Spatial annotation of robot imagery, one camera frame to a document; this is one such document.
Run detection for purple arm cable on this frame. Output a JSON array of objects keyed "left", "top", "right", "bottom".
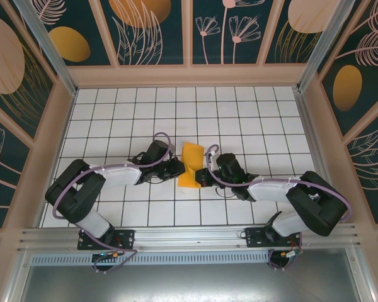
[
  {"left": 52, "top": 131, "right": 177, "bottom": 273},
  {"left": 204, "top": 144, "right": 355, "bottom": 271}
]

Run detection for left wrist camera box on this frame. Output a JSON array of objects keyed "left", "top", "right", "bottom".
[{"left": 144, "top": 140, "right": 173, "bottom": 166}]

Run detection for long aluminium mounting rail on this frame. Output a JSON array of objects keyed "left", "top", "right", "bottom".
[{"left": 17, "top": 222, "right": 362, "bottom": 252}]

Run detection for wall panel with two flowers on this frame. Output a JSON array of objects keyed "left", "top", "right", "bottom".
[{"left": 192, "top": 0, "right": 277, "bottom": 66}]

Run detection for yellow cloth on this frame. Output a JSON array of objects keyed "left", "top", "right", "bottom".
[{"left": 177, "top": 141, "right": 205, "bottom": 189}]

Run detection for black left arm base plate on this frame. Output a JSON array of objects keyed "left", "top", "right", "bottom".
[{"left": 77, "top": 228, "right": 136, "bottom": 251}]

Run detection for wall panel with leaf drawing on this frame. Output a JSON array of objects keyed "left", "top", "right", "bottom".
[{"left": 99, "top": 0, "right": 187, "bottom": 67}]

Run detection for wall panel with pink leaves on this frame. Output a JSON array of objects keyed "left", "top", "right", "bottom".
[{"left": 346, "top": 113, "right": 378, "bottom": 224}]

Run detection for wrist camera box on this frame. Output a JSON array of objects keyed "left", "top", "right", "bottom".
[
  {"left": 215, "top": 153, "right": 245, "bottom": 184},
  {"left": 144, "top": 140, "right": 173, "bottom": 166}
]

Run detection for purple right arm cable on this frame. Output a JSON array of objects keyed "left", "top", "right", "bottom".
[{"left": 204, "top": 144, "right": 355, "bottom": 271}]

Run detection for grey metal sheet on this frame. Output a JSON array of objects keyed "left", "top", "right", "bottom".
[{"left": 18, "top": 263, "right": 366, "bottom": 302}]

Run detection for aluminium corner post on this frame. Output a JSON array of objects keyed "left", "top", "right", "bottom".
[
  {"left": 12, "top": 0, "right": 78, "bottom": 97},
  {"left": 295, "top": 0, "right": 355, "bottom": 92}
]

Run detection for wall panel with orange oval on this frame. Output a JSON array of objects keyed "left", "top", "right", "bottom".
[{"left": 34, "top": 0, "right": 112, "bottom": 67}]

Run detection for small circuit board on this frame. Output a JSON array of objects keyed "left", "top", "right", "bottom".
[
  {"left": 92, "top": 251, "right": 121, "bottom": 262},
  {"left": 269, "top": 248, "right": 303, "bottom": 268}
]

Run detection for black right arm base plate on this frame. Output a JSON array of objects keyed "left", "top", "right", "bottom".
[{"left": 244, "top": 226, "right": 303, "bottom": 249}]

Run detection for perforated metal cable tray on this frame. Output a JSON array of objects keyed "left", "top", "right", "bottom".
[{"left": 28, "top": 250, "right": 273, "bottom": 267}]

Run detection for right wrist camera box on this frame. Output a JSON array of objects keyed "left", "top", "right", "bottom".
[{"left": 215, "top": 153, "right": 245, "bottom": 184}]

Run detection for aluminium side rail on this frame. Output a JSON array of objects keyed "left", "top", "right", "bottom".
[{"left": 294, "top": 89, "right": 346, "bottom": 224}]

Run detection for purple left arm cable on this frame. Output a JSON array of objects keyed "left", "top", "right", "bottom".
[{"left": 52, "top": 131, "right": 177, "bottom": 273}]

